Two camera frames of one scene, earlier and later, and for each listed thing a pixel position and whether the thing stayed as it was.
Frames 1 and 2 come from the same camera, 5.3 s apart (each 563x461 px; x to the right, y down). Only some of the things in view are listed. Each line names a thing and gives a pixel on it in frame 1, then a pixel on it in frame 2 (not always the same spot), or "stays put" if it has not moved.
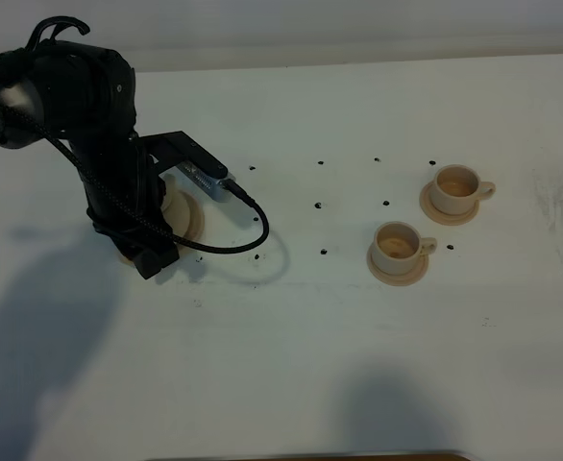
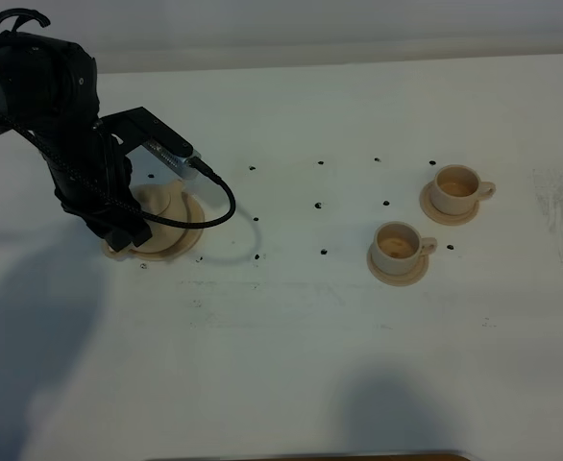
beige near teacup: (398, 247) stays put
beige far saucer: (440, 217) stays put
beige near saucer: (398, 279) stays put
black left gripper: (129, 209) → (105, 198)
